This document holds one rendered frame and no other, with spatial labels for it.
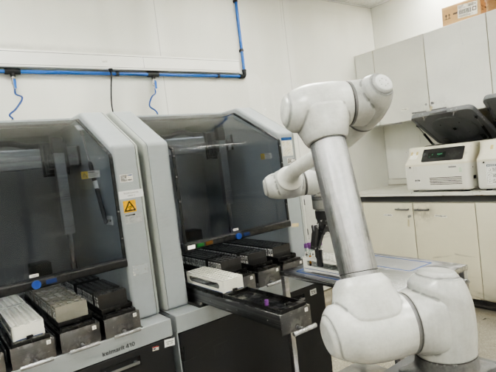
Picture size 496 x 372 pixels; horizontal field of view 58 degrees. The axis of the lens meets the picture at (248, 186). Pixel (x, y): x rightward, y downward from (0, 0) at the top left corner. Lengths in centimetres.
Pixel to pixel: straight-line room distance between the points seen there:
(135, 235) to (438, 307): 115
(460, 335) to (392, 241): 289
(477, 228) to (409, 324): 256
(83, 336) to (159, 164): 71
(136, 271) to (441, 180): 259
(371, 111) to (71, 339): 124
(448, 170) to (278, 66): 158
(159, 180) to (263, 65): 209
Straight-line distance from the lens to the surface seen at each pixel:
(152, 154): 188
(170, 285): 194
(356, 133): 144
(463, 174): 367
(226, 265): 205
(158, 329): 185
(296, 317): 155
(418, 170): 386
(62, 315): 179
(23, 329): 173
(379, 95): 130
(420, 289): 122
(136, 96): 312
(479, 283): 380
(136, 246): 185
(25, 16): 305
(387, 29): 482
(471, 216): 369
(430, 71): 412
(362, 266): 117
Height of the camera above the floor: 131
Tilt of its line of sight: 3 degrees down
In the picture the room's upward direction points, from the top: 7 degrees counter-clockwise
